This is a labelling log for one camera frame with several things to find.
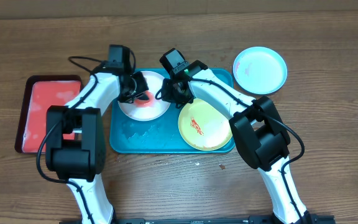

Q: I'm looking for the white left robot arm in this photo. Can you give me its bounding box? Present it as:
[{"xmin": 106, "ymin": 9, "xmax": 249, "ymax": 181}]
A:
[{"xmin": 36, "ymin": 45, "xmax": 149, "ymax": 223}]

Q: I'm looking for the yellow-green plate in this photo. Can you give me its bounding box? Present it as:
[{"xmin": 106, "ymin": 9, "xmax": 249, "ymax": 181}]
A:
[{"xmin": 178, "ymin": 99, "xmax": 232, "ymax": 151}]

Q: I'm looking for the light blue plate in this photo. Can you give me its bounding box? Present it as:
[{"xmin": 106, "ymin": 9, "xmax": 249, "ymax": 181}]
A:
[{"xmin": 232, "ymin": 47, "xmax": 288, "ymax": 95}]

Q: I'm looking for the orange and green sponge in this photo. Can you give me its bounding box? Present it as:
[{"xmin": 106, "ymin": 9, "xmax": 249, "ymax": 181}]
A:
[{"xmin": 134, "ymin": 91, "xmax": 155, "ymax": 108}]

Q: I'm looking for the dark tray with red water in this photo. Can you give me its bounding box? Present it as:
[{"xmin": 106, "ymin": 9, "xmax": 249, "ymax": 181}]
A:
[{"xmin": 14, "ymin": 75, "xmax": 83, "ymax": 154}]

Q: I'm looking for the white plate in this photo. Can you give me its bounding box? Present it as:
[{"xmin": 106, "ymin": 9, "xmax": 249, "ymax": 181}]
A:
[{"xmin": 118, "ymin": 71, "xmax": 170, "ymax": 121}]

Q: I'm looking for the teal plastic tray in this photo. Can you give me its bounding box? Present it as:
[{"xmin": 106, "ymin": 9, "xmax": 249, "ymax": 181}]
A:
[{"xmin": 109, "ymin": 68, "xmax": 234, "ymax": 154}]

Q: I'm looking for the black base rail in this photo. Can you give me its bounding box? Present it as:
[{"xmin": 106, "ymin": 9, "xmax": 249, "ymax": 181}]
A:
[{"xmin": 59, "ymin": 214, "xmax": 336, "ymax": 224}]

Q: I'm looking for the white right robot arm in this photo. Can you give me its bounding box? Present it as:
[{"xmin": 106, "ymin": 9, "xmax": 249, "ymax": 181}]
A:
[{"xmin": 157, "ymin": 49, "xmax": 313, "ymax": 223}]

